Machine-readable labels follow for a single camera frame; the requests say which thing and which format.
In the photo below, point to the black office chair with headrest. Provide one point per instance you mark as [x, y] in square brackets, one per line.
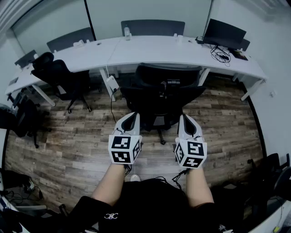
[61, 77]

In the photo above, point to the black chair with armrest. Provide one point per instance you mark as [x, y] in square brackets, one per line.
[272, 173]

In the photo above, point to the person's white shoe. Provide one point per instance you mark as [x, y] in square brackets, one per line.
[135, 178]

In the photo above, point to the clear water bottle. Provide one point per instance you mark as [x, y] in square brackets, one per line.
[127, 34]

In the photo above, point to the person's black clothing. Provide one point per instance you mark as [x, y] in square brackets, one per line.
[154, 204]

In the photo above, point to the small grey desk partition panel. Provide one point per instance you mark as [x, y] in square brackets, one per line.
[25, 59]

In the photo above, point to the person's left forearm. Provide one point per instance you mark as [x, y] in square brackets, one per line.
[109, 184]

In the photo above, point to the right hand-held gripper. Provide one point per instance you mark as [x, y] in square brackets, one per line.
[193, 151]

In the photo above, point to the white partition bracket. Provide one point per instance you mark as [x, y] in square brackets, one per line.
[80, 43]
[178, 37]

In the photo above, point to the person's right forearm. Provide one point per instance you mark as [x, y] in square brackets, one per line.
[199, 188]

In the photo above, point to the white desk leg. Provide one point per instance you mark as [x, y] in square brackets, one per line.
[252, 89]
[106, 86]
[204, 76]

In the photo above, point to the white power box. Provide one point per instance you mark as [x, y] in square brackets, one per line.
[112, 83]

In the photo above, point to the black monitor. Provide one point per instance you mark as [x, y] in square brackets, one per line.
[224, 33]

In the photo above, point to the black mesh office chair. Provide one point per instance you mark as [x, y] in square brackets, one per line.
[157, 100]

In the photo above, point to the dark flat pad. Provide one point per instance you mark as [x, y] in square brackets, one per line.
[241, 55]

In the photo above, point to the wide grey desk partition panel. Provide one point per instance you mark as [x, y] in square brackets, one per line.
[152, 27]

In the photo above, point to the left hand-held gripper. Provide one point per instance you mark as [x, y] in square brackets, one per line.
[120, 149]

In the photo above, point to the black power adapter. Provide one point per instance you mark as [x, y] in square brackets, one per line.
[199, 41]

